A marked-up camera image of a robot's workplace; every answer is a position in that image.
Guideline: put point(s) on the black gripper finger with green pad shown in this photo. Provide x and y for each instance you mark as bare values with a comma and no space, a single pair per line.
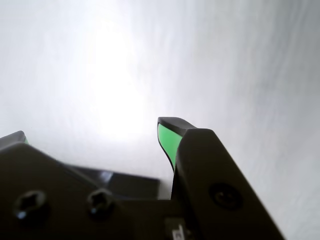
50,190
212,175

